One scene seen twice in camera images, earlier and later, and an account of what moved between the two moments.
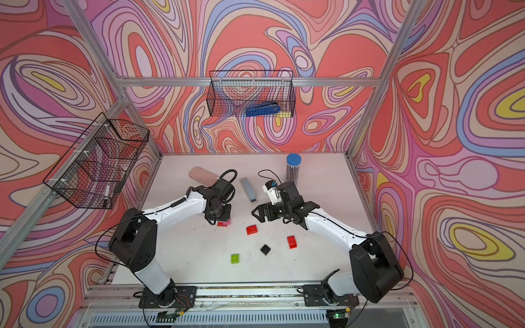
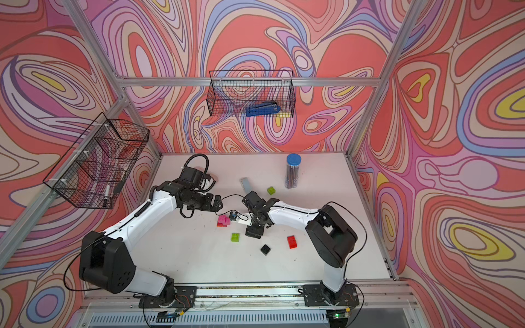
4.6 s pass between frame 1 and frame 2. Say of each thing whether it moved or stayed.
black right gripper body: moved
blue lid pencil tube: stayed
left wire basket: stayed
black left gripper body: moved
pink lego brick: stayed
